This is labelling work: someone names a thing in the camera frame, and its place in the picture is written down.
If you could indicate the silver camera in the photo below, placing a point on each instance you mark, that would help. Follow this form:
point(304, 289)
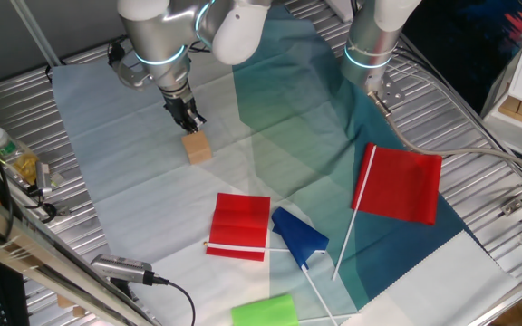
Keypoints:
point(120, 268)

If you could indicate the teal and white tablecloth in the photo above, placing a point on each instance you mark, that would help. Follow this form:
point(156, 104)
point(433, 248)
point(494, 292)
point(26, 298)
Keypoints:
point(129, 181)

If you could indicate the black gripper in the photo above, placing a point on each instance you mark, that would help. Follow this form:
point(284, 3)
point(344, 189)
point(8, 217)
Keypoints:
point(180, 108)

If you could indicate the large red flag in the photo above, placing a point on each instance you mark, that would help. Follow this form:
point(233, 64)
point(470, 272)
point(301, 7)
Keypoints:
point(397, 185)

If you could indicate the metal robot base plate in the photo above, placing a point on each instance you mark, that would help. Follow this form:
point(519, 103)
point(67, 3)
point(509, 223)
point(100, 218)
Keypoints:
point(390, 90)

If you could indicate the tiny wooden cube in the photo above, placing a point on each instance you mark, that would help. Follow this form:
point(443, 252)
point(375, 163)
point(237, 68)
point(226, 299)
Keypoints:
point(79, 311)

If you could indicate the yellow liquid bottle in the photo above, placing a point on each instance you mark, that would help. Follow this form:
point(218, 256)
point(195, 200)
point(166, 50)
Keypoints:
point(14, 156)

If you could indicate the blue flag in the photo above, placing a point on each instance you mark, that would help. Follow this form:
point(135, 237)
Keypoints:
point(297, 235)

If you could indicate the aluminium frame bar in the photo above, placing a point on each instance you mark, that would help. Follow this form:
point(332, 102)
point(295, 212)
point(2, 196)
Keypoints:
point(39, 253)

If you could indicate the green flag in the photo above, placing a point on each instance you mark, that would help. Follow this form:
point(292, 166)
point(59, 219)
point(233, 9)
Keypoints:
point(265, 312)

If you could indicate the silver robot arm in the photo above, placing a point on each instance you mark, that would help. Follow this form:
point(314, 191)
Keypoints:
point(152, 36)

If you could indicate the small folded red flag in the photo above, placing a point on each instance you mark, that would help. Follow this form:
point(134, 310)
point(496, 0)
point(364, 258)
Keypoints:
point(238, 226)

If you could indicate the grey metal clamp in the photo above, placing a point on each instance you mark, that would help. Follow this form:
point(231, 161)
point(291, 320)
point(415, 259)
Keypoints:
point(43, 176)

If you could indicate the thin aluminium strut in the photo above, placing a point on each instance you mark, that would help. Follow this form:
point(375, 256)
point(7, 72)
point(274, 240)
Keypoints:
point(35, 34)

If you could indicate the small wooden cube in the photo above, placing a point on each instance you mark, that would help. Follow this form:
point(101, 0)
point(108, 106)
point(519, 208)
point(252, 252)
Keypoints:
point(65, 301)

